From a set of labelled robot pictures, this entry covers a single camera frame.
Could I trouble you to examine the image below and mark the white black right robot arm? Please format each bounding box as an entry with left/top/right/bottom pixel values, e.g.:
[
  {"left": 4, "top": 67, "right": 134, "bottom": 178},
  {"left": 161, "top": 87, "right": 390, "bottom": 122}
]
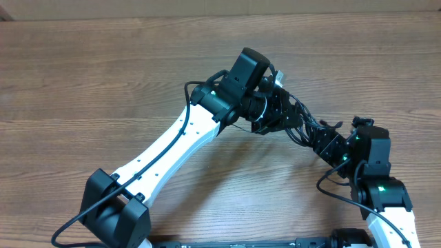
[{"left": 312, "top": 123, "right": 420, "bottom": 247}]

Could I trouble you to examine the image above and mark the black thin micro-USB cable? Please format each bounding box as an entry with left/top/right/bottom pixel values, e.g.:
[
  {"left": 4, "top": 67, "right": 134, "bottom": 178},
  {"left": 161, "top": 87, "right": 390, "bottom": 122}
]
[{"left": 289, "top": 96, "right": 344, "bottom": 145}]

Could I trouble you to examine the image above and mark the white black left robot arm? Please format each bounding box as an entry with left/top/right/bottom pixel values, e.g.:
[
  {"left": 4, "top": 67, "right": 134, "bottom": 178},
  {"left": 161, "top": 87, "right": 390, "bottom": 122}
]
[{"left": 79, "top": 48, "right": 302, "bottom": 247}]

